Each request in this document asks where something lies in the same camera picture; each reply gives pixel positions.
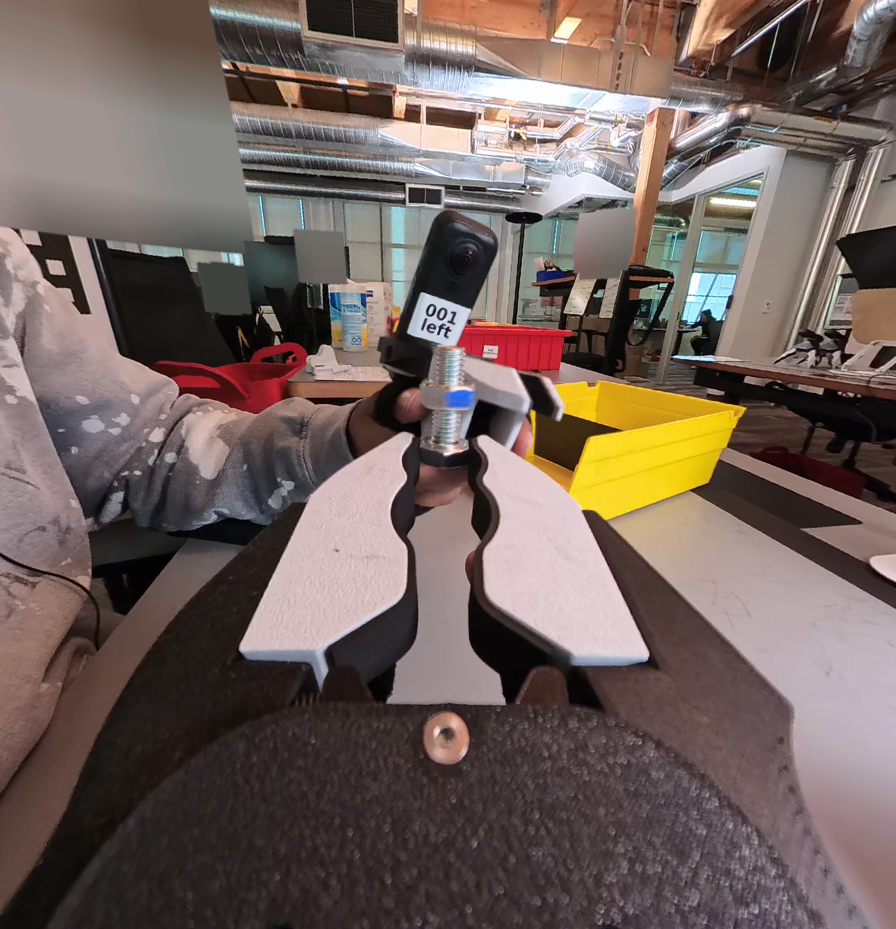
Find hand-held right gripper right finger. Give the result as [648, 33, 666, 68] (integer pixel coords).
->
[468, 435, 651, 689]

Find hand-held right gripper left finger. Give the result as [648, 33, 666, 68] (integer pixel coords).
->
[239, 432, 421, 690]

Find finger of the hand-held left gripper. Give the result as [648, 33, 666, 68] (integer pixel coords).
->
[462, 354, 537, 452]

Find silver threaded bolt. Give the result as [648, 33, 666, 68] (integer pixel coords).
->
[421, 346, 469, 466]

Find silver hex nut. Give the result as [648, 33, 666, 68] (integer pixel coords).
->
[419, 385, 479, 417]

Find yellow plastic bin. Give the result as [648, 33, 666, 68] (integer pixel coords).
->
[524, 379, 748, 521]

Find person's left hand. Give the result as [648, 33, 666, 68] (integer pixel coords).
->
[346, 392, 536, 509]

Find red plastic bin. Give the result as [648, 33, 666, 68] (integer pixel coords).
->
[455, 324, 574, 372]

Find black floor lamp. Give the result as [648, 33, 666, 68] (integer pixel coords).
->
[507, 212, 543, 325]

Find white cardboard box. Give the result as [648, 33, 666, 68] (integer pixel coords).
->
[364, 282, 395, 342]

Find white wipes canister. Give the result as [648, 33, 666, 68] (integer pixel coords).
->
[328, 283, 368, 354]

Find black standing desk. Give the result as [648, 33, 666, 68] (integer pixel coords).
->
[531, 266, 675, 380]

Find brown wooden table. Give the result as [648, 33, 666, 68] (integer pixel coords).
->
[288, 361, 392, 400]

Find red flexible tub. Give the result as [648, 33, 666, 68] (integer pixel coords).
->
[153, 343, 308, 415]

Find ceiling air vent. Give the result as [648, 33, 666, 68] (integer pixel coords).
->
[300, 0, 404, 49]

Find dark red bag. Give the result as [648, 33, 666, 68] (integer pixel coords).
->
[749, 446, 867, 499]

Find long wooden desk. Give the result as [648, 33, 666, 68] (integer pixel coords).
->
[673, 354, 896, 452]

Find person in patterned grey hoodie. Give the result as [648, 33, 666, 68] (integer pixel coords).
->
[0, 225, 102, 815]

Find white tablet stand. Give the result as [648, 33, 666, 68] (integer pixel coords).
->
[840, 341, 896, 375]

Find black white marker board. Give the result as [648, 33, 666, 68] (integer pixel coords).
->
[15, 228, 100, 317]

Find silver ventilation duct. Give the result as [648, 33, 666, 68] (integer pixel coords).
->
[212, 0, 895, 211]

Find thin black cable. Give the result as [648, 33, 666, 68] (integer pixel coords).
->
[0, 434, 102, 648]

